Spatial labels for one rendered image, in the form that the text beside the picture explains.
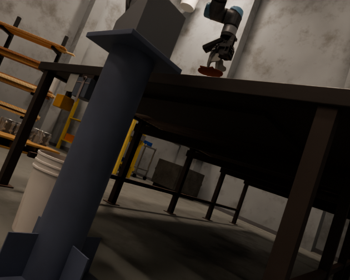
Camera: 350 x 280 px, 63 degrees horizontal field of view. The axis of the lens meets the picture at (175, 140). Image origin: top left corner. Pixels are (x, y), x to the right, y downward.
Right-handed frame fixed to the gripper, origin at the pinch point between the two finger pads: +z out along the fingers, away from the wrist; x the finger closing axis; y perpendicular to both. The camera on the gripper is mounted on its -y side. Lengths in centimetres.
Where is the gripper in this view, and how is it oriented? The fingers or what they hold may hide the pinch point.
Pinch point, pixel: (210, 71)
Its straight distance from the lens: 149.5
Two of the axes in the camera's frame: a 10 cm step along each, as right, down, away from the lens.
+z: -3.5, 9.3, -1.1
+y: 8.2, 2.5, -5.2
